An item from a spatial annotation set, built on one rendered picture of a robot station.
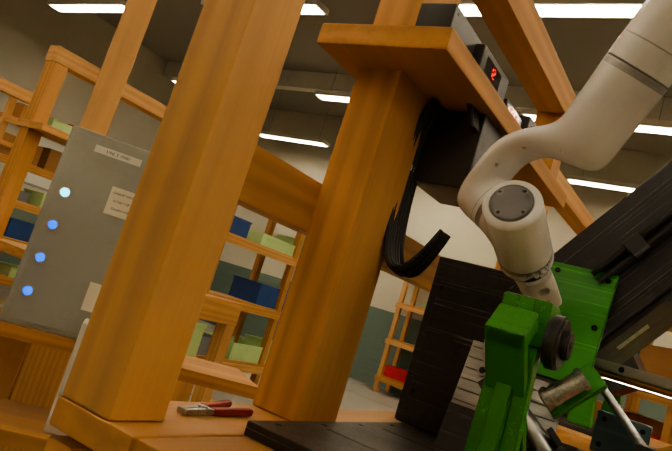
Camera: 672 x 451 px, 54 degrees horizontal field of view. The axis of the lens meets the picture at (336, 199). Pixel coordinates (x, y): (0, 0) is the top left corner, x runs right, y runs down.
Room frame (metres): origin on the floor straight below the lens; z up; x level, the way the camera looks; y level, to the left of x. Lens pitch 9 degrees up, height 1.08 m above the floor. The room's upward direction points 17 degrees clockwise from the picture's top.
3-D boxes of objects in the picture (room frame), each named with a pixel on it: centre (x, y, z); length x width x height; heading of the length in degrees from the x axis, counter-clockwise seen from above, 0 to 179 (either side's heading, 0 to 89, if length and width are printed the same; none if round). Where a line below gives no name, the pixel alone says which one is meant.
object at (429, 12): (1.14, -0.11, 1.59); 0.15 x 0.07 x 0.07; 147
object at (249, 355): (7.21, 0.42, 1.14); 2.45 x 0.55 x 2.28; 146
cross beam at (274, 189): (1.46, -0.15, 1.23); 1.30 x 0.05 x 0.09; 147
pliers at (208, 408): (0.99, 0.08, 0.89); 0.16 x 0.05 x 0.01; 155
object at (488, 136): (1.28, -0.22, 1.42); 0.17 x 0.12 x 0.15; 147
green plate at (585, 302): (1.16, -0.46, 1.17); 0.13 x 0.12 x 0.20; 147
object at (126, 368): (1.43, -0.20, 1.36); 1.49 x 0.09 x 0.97; 147
